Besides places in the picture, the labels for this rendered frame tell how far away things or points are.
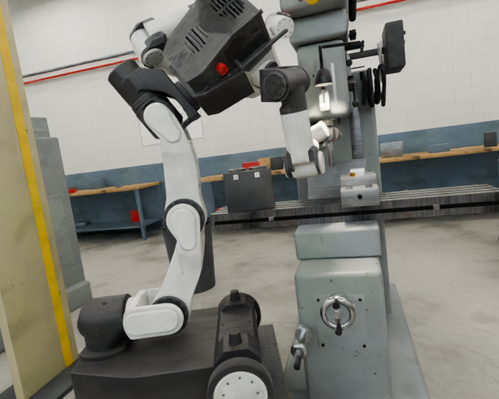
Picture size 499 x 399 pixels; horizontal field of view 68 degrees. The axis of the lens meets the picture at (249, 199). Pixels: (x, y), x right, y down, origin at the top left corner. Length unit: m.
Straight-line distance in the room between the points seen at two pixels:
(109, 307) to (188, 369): 0.37
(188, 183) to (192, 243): 0.20
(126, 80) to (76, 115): 6.45
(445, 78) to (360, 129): 4.09
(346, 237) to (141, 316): 0.83
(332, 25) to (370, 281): 1.01
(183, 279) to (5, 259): 1.26
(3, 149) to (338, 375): 2.02
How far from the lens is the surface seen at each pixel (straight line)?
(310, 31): 1.68
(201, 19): 1.23
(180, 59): 1.22
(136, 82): 1.30
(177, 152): 1.24
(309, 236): 1.55
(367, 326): 1.49
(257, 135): 6.12
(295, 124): 1.19
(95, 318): 1.44
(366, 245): 1.55
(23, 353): 2.51
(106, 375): 1.38
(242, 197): 1.73
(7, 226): 2.38
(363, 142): 2.11
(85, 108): 7.63
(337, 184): 2.06
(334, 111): 1.65
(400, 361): 1.93
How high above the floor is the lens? 1.22
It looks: 7 degrees down
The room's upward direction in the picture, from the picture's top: 7 degrees counter-clockwise
